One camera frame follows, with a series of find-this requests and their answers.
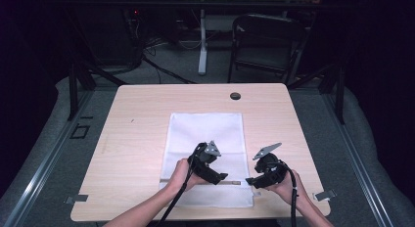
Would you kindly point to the dark computer tower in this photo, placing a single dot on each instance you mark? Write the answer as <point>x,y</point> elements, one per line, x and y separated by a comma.
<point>107,34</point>

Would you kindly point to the white towel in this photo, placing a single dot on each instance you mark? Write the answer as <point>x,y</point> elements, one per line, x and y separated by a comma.
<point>202,132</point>

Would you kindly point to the person's left hand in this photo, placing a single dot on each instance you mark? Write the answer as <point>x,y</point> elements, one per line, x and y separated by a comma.
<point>181,178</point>

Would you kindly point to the grey tape strip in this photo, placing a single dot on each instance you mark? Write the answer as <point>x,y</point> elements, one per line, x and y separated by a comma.
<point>324,195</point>
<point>77,198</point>

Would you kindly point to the white desk leg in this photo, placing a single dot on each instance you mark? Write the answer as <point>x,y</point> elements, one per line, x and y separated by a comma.
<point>203,54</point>

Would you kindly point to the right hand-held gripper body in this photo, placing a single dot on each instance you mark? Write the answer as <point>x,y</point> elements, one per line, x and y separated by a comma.
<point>272,171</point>

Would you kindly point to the person's right hand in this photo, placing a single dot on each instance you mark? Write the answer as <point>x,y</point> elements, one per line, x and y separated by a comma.
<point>293,191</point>

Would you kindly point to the aluminium floor rail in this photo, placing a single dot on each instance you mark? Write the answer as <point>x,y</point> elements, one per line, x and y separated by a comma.
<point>359,174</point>
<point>42,174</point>

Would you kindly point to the black metal stand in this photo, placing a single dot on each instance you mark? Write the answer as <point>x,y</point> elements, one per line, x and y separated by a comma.
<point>339,96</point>
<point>73,90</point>

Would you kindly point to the black table grommet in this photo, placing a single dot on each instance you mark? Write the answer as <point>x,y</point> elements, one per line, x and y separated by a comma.
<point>235,96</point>

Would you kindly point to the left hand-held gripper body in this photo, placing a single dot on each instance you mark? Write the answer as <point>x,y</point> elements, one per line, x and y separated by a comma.
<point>202,161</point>

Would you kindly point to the black folding chair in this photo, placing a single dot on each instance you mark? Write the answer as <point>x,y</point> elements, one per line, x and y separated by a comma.
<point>267,34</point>

